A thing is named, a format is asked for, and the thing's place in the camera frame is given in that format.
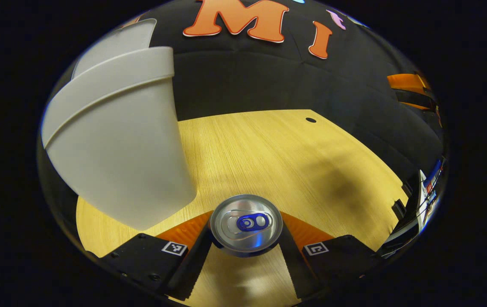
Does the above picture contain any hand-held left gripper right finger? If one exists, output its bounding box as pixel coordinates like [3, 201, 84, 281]
[277, 211, 382, 299]

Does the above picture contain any wooden desktop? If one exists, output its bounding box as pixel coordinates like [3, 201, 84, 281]
[76, 110, 409, 307]

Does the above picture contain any white panel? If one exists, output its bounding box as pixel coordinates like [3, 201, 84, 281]
[416, 170, 430, 233]

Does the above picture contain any black backdrop cloth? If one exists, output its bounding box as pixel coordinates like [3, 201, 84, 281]
[38, 0, 446, 184]

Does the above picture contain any white desktop garbage bin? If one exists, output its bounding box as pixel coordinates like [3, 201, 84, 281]
[41, 18, 197, 231]

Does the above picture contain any silver pop can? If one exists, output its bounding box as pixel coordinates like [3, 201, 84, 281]
[210, 194, 284, 258]

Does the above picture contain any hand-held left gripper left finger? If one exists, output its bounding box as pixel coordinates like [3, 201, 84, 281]
[85, 211, 214, 301]

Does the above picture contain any blue and red sign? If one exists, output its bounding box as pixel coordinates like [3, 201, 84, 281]
[423, 159, 443, 194]

